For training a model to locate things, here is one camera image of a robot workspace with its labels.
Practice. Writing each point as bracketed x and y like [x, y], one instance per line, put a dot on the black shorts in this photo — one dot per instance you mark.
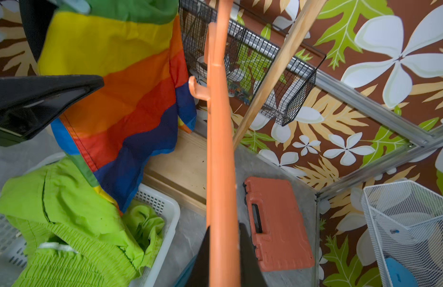
[36, 16]

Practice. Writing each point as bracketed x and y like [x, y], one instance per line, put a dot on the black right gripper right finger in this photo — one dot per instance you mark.
[251, 275]

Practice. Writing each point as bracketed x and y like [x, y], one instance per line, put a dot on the mint clothespin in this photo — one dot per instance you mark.
[80, 6]

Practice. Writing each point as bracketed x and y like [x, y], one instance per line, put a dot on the rainbow striped shorts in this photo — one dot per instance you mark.
[137, 49]

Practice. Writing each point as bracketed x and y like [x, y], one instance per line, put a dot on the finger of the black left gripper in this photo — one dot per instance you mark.
[29, 104]

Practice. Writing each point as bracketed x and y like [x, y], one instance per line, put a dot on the red plastic tool case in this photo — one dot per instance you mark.
[277, 226]

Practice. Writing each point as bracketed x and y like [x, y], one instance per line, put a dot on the lime green shorts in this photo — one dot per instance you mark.
[74, 229]

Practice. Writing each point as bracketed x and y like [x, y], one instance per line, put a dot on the dark teal tray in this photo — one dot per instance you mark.
[185, 274]

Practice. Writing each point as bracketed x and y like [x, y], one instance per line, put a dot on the blue object in basket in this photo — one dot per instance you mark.
[400, 276]

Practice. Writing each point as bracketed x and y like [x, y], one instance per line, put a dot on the orange hanger of green shorts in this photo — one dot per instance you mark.
[222, 220]

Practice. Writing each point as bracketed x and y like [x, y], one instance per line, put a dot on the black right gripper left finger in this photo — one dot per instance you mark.
[199, 276]

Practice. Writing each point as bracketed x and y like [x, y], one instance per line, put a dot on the aluminium frame post right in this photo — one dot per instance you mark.
[398, 141]

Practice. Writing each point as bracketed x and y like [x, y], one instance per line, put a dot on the white plastic laundry basket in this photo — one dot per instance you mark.
[156, 222]

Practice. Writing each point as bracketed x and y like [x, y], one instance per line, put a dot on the white mesh basket right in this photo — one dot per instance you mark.
[405, 222]

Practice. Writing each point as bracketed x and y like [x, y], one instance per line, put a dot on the wooden clothes rack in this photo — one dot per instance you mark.
[182, 174]

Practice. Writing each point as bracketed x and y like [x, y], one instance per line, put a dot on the black wire basket back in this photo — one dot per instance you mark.
[247, 59]

